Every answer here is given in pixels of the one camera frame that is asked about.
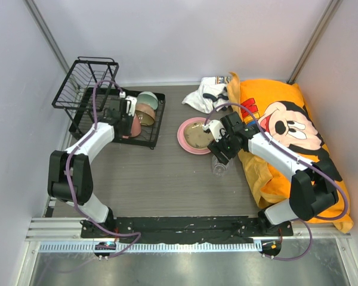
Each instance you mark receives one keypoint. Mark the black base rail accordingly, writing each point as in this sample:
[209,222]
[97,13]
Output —
[197,229]

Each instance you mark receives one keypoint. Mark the clear glass cup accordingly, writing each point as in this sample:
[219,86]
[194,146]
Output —
[220,169]

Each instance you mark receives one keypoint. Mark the light green bowl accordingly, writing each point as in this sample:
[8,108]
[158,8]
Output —
[149,98]

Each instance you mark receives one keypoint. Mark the black wire dish rack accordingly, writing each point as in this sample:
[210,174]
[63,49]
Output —
[75,98]

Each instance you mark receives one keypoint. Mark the cream floral plate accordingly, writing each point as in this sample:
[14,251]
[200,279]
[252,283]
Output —
[188,131]

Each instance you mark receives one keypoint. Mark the white slotted cable duct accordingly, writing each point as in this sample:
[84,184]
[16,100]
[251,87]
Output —
[108,247]

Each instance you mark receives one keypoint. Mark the brown bowl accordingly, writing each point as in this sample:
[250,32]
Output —
[145,114]

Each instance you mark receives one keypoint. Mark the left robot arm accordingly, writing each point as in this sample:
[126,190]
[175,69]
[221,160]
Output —
[69,174]

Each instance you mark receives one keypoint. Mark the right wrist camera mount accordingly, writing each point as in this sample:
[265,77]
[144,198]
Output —
[215,128]

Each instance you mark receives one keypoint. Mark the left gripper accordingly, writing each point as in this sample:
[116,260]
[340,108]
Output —
[127,131]

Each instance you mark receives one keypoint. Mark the white printed t-shirt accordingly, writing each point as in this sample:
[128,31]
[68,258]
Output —
[211,93]

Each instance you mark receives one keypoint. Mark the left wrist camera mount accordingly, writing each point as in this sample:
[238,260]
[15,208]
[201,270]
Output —
[127,104]

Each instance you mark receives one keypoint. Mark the orange cartoon pillow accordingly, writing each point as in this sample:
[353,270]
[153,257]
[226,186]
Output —
[280,109]

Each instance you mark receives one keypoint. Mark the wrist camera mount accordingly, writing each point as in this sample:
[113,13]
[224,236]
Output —
[127,104]
[215,128]

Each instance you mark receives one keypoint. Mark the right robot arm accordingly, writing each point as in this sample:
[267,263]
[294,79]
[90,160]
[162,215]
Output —
[313,189]

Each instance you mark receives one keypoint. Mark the pink plate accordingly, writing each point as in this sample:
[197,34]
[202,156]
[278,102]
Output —
[192,138]

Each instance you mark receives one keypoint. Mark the clear textured glass plate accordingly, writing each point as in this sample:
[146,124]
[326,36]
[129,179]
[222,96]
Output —
[197,135]

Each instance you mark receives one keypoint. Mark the pink mug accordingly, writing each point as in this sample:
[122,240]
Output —
[135,128]

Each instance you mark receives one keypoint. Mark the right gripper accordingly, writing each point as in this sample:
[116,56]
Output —
[216,148]

